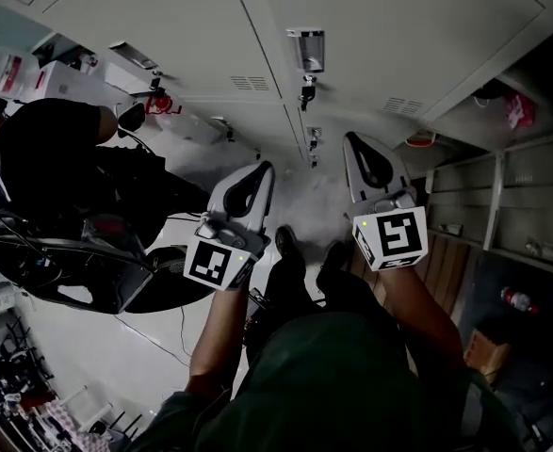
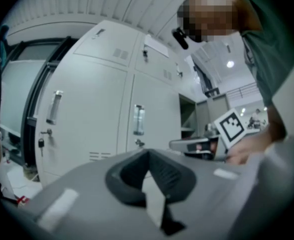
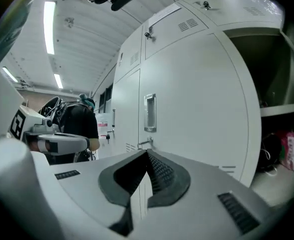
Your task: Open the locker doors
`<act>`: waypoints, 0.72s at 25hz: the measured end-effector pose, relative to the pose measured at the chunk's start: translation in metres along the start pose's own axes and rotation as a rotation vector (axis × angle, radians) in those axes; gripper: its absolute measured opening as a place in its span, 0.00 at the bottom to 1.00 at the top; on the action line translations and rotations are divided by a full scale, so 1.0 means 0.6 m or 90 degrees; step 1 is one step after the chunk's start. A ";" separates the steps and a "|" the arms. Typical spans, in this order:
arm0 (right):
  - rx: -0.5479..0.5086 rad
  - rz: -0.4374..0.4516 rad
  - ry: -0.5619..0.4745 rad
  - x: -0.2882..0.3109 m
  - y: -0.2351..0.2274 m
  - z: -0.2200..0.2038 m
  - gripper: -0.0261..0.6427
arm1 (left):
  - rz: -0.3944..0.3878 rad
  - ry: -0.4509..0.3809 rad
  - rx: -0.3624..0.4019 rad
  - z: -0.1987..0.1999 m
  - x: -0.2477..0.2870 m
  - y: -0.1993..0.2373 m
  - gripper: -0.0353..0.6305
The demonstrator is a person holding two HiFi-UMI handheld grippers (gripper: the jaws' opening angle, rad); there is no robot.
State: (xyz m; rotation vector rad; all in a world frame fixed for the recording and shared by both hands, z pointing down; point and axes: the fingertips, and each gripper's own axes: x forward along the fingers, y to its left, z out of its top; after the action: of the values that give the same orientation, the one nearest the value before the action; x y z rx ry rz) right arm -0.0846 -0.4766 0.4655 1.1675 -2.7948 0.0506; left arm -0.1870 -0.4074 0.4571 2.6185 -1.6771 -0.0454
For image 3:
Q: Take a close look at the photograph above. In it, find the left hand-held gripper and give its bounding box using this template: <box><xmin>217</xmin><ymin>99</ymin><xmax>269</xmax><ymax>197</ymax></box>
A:
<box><xmin>7</xmin><ymin>105</ymin><xmax>91</xmax><ymax>157</ymax></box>

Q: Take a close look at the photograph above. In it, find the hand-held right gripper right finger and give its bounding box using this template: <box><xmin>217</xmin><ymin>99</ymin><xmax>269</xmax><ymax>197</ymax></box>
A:
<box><xmin>133</xmin><ymin>148</ymin><xmax>274</xmax><ymax>240</ymax></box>

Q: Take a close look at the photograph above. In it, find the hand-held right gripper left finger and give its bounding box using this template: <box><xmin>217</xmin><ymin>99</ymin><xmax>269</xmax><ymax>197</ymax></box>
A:
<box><xmin>31</xmin><ymin>148</ymin><xmax>148</xmax><ymax>240</ymax></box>

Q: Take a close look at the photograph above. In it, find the grey metal locker door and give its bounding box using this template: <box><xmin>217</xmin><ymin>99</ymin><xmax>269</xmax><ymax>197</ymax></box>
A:
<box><xmin>130</xmin><ymin>32</ymin><xmax>250</xmax><ymax>220</ymax></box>

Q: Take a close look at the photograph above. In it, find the beige metal locker bank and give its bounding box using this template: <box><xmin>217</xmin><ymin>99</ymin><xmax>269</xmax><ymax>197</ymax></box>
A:
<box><xmin>110</xmin><ymin>0</ymin><xmax>294</xmax><ymax>210</ymax></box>

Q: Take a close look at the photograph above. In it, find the white notice pink band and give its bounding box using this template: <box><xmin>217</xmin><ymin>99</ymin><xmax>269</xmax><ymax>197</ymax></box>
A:
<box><xmin>96</xmin><ymin>113</ymin><xmax>110</xmax><ymax>138</ymax></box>

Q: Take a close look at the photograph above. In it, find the black-framed frosted window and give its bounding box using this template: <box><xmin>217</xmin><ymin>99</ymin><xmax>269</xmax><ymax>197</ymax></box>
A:
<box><xmin>98</xmin><ymin>83</ymin><xmax>113</xmax><ymax>107</ymax></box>

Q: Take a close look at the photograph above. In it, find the long ceiling light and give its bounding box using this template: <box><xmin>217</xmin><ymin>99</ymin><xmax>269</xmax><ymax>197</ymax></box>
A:
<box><xmin>2</xmin><ymin>66</ymin><xmax>19</xmax><ymax>83</ymax></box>
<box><xmin>44</xmin><ymin>0</ymin><xmax>56</xmax><ymax>55</ymax></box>
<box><xmin>54</xmin><ymin>73</ymin><xmax>64</xmax><ymax>89</ymax></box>

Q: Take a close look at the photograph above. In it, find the black pouch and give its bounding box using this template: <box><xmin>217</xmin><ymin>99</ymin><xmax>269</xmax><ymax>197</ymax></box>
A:
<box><xmin>259</xmin><ymin>133</ymin><xmax>283</xmax><ymax>174</ymax></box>

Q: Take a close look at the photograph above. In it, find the pink patterned bag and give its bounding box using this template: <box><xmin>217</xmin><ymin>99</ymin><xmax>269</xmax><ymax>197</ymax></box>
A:
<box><xmin>278</xmin><ymin>131</ymin><xmax>294</xmax><ymax>172</ymax></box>

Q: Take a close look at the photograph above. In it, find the white paper label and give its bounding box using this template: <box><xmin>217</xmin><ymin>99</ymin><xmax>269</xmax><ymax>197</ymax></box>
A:
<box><xmin>148</xmin><ymin>3</ymin><xmax>182</xmax><ymax>26</ymax></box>

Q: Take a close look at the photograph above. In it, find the white thin cable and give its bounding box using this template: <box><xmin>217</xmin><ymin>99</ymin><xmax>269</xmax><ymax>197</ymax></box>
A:
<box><xmin>261</xmin><ymin>147</ymin><xmax>279</xmax><ymax>177</ymax></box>

